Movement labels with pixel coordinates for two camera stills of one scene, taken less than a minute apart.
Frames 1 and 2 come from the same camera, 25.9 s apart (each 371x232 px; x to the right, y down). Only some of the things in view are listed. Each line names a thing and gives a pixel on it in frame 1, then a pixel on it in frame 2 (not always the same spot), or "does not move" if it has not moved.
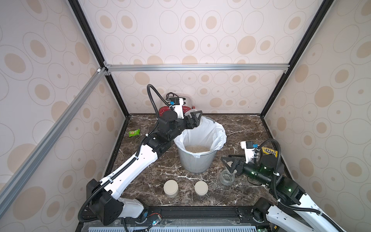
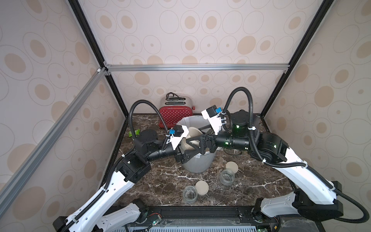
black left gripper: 195,121 to 185,156
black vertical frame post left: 97,50 does not move
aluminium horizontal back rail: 196,67 does not move
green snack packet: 132,133 does not move
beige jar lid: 201,188 does not move
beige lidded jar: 171,188 to 184,145
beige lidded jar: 188,113 to 190,194
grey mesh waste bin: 191,164 does not move
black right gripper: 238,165 to 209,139
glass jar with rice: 226,178 does not move
